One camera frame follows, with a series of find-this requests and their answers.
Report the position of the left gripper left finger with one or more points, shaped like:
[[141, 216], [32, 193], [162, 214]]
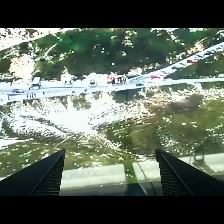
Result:
[[40, 180]]

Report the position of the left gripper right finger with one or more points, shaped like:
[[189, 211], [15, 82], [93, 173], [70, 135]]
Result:
[[183, 180]]

